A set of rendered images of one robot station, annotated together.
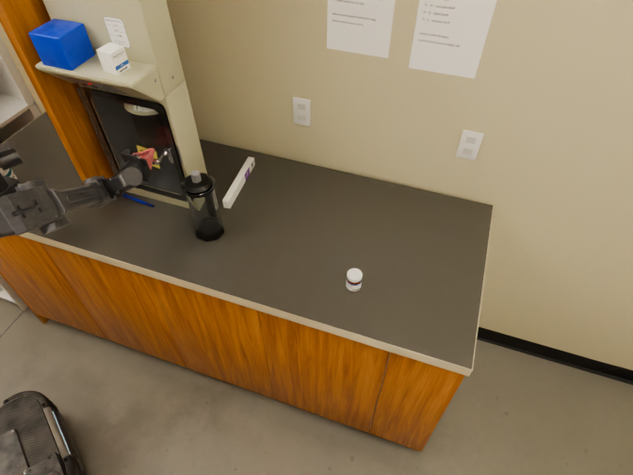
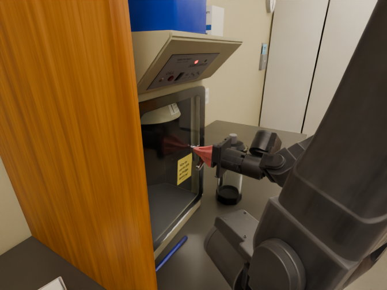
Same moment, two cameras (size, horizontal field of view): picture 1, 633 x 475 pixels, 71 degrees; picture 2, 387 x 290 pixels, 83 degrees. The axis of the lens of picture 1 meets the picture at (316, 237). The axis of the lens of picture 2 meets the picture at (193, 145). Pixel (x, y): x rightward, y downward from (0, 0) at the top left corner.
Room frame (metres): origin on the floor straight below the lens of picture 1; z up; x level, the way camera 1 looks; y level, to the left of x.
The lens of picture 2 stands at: (1.09, 1.11, 1.49)
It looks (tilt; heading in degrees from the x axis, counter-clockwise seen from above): 24 degrees down; 280
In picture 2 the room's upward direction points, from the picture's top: straight up
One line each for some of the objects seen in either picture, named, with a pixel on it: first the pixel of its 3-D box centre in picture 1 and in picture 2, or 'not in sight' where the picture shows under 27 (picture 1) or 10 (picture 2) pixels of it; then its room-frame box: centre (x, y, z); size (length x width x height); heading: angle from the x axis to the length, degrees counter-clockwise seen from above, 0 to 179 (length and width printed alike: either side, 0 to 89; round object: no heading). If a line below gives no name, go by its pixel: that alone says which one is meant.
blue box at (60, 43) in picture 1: (63, 44); (167, 4); (1.21, 0.69, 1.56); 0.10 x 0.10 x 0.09; 71
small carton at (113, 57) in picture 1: (113, 58); (208, 23); (1.16, 0.55, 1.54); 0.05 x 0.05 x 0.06; 63
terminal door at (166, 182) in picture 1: (139, 149); (177, 166); (1.23, 0.60, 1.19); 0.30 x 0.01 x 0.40; 70
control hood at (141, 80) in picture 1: (101, 81); (192, 61); (1.18, 0.61, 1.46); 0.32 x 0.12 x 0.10; 71
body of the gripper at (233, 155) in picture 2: (131, 171); (231, 160); (1.08, 0.58, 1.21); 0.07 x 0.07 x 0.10; 69
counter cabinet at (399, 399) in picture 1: (228, 277); not in sight; (1.24, 0.41, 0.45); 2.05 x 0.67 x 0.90; 71
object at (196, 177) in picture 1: (197, 180); (232, 143); (1.08, 0.38, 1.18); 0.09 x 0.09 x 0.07
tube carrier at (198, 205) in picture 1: (203, 207); (230, 171); (1.08, 0.38, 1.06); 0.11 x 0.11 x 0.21
